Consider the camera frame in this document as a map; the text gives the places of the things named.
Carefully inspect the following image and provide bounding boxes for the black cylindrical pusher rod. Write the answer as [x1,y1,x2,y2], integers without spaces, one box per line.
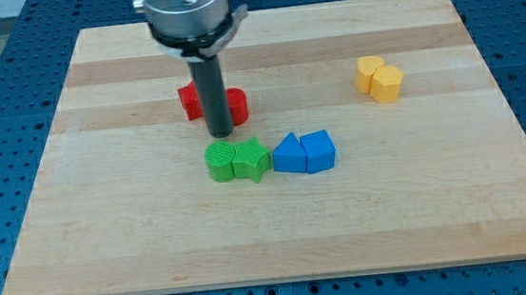
[188,56,233,138]

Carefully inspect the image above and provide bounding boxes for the blue triangle block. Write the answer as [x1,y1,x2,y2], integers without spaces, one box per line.
[272,132,307,173]

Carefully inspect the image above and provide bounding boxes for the yellow hexagon block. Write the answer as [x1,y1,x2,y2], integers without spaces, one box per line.
[369,65,404,104]

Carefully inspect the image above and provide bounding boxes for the blue cube block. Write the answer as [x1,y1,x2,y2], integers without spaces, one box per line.
[300,129,336,174]

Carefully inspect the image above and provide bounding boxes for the yellow heart block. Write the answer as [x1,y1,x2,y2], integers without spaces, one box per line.
[355,55,384,93]

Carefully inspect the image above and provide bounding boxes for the red round block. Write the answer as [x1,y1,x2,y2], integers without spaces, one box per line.
[225,88,249,126]

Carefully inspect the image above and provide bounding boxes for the red star block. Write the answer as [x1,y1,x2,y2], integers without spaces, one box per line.
[177,81,204,121]

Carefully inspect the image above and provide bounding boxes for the green cylinder block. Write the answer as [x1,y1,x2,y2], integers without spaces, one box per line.
[204,141,236,183]

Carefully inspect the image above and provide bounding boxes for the wooden board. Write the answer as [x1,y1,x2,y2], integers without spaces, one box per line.
[2,0,526,295]

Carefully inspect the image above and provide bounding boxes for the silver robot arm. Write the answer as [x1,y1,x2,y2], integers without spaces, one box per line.
[132,0,248,63]

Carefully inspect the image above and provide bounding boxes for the green star block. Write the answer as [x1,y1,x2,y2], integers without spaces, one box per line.
[232,137,272,184]

